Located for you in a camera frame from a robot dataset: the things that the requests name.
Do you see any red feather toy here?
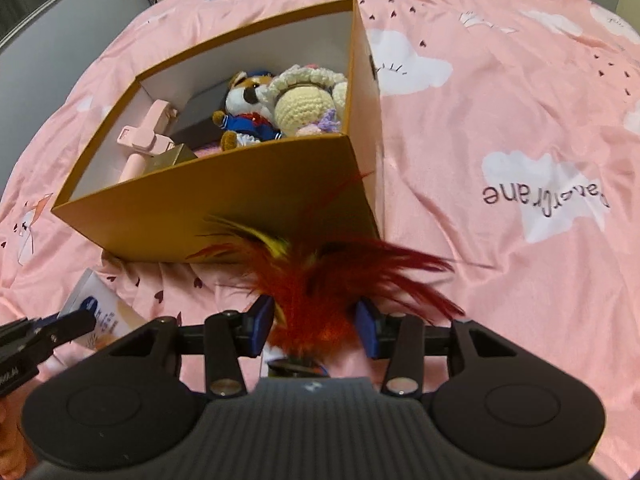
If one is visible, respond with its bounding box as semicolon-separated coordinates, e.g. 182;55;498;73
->
194;174;464;361

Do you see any person's left hand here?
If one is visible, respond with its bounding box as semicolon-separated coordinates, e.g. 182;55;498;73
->
0;391;27;479

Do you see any white Nivea cream tube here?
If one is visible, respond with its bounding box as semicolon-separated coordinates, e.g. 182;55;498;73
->
58;269;146;351

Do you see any orange cardboard box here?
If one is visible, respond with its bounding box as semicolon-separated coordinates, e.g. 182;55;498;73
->
52;0;383;262

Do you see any pink flat box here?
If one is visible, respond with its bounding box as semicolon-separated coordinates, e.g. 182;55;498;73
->
194;143;222;158

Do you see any gold glitter box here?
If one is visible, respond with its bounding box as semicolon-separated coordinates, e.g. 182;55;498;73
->
143;144;196;174

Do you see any fox sailor plush toy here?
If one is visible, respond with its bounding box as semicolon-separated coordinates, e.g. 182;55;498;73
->
212;70;283;151

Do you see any black gift box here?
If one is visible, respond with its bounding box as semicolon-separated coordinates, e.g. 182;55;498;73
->
169;80;228;152

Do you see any pink selfie stick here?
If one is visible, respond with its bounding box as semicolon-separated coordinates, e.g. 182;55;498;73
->
116;100;178;182

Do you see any crochet sheep doll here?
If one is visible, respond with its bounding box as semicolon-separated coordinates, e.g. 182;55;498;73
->
262;65;348;138

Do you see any pink cloud-print bedspread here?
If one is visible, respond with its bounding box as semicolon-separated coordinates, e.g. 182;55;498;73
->
0;0;640;478

